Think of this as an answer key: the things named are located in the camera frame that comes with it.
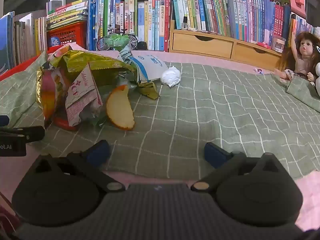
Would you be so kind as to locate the red plastic piece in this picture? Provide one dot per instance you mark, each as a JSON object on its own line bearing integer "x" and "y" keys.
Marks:
{"x": 65, "y": 124}

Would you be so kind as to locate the row of slanted books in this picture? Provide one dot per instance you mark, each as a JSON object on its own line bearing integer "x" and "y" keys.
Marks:
{"x": 297, "y": 25}

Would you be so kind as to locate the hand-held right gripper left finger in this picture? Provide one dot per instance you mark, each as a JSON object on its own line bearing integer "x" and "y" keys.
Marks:
{"x": 98, "y": 151}

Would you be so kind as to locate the row of pale worn books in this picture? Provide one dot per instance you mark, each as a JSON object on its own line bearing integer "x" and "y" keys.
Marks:
{"x": 22, "y": 40}

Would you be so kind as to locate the orange-rimmed fruit slice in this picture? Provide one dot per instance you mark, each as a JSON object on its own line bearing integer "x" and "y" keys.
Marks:
{"x": 120, "y": 110}

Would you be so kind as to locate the wooden drawer organiser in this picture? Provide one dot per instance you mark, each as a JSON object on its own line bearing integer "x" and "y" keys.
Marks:
{"x": 202, "y": 46}

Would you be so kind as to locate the grey upright book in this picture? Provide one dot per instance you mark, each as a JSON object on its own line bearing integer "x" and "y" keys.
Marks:
{"x": 53, "y": 6}

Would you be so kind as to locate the red plastic crate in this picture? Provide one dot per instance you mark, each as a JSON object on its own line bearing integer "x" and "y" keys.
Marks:
{"x": 70, "y": 33}

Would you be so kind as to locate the small red toy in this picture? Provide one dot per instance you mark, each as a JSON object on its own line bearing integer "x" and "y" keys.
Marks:
{"x": 263, "y": 45}

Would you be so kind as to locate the pink printed cardboard piece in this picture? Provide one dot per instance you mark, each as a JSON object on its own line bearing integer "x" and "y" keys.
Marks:
{"x": 81, "y": 97}

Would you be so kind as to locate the clear crumpled plastic wrapper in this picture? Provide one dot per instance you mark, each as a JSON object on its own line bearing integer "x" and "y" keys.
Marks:
{"x": 95, "y": 116}

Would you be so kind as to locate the small black object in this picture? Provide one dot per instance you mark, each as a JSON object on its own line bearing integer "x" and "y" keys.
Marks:
{"x": 142, "y": 45}

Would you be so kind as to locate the macaron print snack packet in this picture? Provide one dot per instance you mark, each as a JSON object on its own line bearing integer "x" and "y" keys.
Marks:
{"x": 47, "y": 92}

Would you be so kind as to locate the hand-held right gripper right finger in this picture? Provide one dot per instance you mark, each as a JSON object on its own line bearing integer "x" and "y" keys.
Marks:
{"x": 215, "y": 153}

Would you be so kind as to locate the small white box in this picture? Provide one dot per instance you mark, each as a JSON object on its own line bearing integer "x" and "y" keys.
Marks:
{"x": 278, "y": 45}

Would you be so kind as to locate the brown-haired doll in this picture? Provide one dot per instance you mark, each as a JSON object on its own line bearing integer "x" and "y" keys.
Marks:
{"x": 303, "y": 52}

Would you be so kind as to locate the small pink clip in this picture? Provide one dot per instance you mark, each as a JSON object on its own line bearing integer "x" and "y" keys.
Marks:
{"x": 258, "y": 70}

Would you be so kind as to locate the small dark bottle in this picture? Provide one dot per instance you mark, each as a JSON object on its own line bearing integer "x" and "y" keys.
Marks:
{"x": 185, "y": 23}

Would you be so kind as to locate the row of tall thin books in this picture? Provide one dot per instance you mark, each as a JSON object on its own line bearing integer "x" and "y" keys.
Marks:
{"x": 102, "y": 17}

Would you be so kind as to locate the large gold foil snack bag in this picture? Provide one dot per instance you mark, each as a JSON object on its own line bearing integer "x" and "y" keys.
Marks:
{"x": 100, "y": 62}

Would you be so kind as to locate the green checked blanket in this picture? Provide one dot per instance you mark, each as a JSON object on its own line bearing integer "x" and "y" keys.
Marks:
{"x": 200, "y": 110}

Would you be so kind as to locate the stack of flat-lying books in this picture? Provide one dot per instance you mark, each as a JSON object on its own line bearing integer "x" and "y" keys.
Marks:
{"x": 67, "y": 13}

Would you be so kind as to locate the row of medium upright books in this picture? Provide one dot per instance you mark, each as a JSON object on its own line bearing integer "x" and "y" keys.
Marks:
{"x": 147, "y": 20}

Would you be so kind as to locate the white crumpled tissue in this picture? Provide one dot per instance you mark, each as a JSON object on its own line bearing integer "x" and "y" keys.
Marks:
{"x": 170, "y": 76}

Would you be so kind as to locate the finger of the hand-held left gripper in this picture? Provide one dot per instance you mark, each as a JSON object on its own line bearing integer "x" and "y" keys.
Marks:
{"x": 3, "y": 120}
{"x": 30, "y": 132}

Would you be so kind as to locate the red bed rail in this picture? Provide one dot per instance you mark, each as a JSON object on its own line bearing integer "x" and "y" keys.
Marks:
{"x": 12, "y": 72}

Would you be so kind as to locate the model bicycle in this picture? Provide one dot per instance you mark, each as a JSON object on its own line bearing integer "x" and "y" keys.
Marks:
{"x": 102, "y": 43}

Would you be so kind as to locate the blue picture card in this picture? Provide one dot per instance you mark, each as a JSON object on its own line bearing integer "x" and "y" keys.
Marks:
{"x": 53, "y": 41}

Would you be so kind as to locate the small gold wrapper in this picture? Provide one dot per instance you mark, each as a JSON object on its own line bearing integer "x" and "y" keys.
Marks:
{"x": 150, "y": 91}

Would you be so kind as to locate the white packet with blue print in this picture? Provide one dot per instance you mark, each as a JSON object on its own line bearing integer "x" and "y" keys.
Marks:
{"x": 150, "y": 66}

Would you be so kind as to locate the long row of colourful books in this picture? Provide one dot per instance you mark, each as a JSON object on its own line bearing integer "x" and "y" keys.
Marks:
{"x": 225, "y": 17}

